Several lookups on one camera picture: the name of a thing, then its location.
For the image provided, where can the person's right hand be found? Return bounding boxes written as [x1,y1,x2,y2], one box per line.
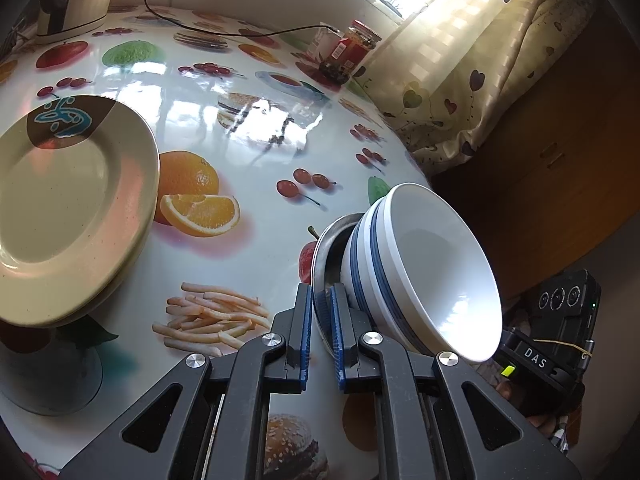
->
[496,379,568,441]

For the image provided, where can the red-lidded sauce jar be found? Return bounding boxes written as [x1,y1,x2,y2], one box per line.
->
[319,20,382,84]

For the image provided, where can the large white blue-striped bowl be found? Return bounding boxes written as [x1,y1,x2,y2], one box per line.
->
[341,197,432,356]

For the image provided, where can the fruit printed tablecloth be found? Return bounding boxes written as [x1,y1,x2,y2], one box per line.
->
[1,11,425,479]

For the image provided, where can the stainless steel bowl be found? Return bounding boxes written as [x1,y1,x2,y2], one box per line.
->
[310,212,363,356]

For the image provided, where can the small white blue-striped bowl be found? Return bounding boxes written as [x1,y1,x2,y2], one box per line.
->
[376,183,502,363]

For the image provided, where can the cream plate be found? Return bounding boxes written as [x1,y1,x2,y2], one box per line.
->
[1,96,160,327]

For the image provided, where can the white small container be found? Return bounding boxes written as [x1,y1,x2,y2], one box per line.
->
[306,28,342,63]

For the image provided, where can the heart patterned curtain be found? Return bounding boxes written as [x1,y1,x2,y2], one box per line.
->
[356,0,599,176]

